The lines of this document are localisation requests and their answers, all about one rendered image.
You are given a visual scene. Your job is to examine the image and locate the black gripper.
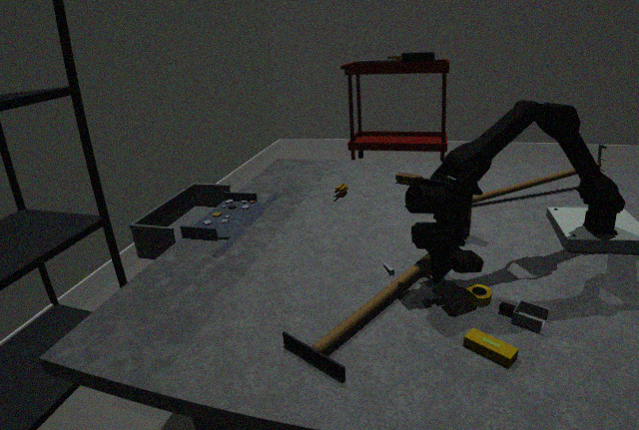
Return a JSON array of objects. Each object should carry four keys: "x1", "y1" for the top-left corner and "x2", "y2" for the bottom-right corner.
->
[{"x1": 425, "y1": 213, "x2": 484, "y2": 283}]

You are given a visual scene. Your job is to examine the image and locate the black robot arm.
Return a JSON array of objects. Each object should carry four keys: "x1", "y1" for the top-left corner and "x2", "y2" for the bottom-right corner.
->
[{"x1": 405, "y1": 100, "x2": 625, "y2": 249}]

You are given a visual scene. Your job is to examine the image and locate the long wooden-handled scraper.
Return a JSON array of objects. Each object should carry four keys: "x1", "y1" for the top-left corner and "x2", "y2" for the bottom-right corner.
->
[{"x1": 283, "y1": 253, "x2": 431, "y2": 381}]

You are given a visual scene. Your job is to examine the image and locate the yellow rectangular block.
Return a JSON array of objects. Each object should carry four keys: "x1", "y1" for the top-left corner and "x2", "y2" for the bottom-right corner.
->
[{"x1": 463, "y1": 328, "x2": 518, "y2": 368}]

